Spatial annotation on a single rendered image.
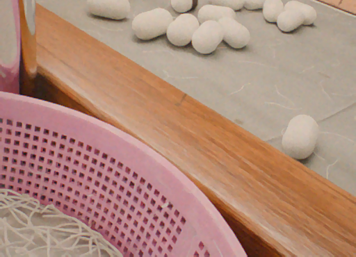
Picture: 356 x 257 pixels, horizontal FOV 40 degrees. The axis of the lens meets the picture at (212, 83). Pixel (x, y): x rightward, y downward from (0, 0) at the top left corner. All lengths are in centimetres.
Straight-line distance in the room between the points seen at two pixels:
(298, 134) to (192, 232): 10
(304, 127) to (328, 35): 21
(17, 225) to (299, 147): 14
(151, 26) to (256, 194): 20
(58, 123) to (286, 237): 12
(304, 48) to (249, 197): 24
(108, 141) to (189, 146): 4
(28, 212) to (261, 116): 15
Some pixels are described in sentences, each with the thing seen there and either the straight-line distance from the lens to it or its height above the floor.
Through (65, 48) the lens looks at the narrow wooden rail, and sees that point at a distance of 31.
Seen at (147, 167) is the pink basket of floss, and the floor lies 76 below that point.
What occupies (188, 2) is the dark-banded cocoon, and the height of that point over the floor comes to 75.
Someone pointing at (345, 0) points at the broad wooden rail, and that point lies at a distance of 56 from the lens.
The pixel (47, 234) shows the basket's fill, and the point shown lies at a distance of 23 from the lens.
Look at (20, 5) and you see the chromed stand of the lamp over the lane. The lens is 25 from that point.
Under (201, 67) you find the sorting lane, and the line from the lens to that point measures 36.
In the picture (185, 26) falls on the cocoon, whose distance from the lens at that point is 38.
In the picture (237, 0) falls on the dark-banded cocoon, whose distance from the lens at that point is 47.
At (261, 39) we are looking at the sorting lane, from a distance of 43.
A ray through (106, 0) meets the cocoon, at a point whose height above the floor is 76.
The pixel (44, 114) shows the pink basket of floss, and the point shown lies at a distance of 24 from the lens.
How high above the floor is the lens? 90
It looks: 28 degrees down
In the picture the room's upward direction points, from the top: 10 degrees clockwise
